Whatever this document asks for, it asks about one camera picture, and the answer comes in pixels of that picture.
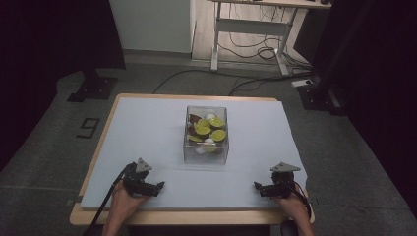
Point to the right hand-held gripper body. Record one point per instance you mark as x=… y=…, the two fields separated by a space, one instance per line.
x=282 y=188

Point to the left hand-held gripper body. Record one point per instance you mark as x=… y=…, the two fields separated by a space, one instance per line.
x=137 y=182

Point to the clear plastic box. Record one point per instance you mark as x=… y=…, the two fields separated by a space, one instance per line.
x=188 y=157

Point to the person's right hand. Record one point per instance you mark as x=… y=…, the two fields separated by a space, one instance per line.
x=296 y=209

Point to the person's left hand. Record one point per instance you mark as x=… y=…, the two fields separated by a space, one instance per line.
x=123 y=205

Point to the white coffee capsule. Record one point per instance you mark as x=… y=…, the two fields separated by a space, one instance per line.
x=210 y=115
x=209 y=141

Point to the black stand base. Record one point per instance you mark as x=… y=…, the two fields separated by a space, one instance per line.
x=95 y=87
x=319 y=98

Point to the white power strip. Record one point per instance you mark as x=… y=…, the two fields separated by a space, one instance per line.
x=302 y=83

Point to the dark curtain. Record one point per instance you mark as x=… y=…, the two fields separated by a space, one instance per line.
x=42 y=49
x=377 y=82

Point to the white cabinet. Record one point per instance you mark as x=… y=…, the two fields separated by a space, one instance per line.
x=150 y=24

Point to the grey metal desk frame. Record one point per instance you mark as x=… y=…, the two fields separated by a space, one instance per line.
x=252 y=27

